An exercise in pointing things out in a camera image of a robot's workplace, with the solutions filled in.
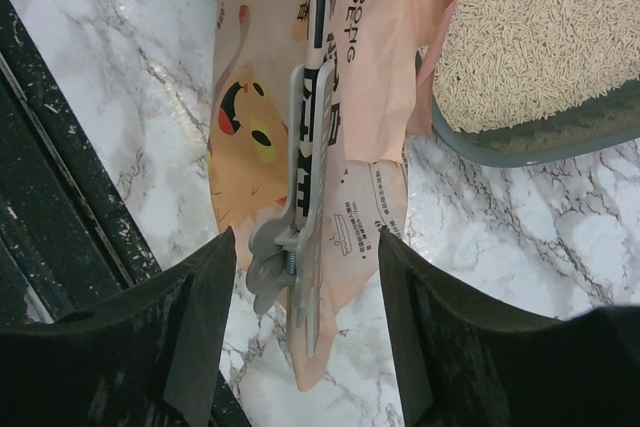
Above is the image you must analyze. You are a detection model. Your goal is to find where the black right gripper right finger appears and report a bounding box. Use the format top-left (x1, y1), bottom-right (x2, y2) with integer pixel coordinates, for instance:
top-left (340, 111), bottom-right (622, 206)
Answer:
top-left (378, 229), bottom-right (639, 426)

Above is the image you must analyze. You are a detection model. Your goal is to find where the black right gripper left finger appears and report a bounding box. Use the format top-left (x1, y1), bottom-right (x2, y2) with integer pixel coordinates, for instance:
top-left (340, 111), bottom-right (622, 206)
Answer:
top-left (1, 229), bottom-right (236, 426)

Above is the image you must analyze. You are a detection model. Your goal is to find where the grey bag clip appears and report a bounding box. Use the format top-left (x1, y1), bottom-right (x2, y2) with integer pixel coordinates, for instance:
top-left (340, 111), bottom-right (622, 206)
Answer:
top-left (246, 60), bottom-right (335, 358)

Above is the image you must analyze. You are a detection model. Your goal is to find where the pink cat litter bag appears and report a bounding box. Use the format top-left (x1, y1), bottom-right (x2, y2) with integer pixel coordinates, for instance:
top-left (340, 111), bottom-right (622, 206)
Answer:
top-left (208, 0), bottom-right (456, 391)

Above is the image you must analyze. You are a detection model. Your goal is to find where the grey plastic litter box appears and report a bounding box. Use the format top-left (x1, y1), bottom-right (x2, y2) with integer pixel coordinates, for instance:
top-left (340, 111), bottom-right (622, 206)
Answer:
top-left (432, 80), bottom-right (639, 168)

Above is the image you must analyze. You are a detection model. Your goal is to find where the beige litter in box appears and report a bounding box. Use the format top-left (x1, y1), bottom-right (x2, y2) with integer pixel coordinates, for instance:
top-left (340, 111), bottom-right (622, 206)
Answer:
top-left (434, 0), bottom-right (639, 133)

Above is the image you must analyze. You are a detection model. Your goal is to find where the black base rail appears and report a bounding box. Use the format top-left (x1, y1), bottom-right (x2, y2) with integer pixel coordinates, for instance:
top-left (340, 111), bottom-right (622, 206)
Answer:
top-left (1, 0), bottom-right (160, 326)

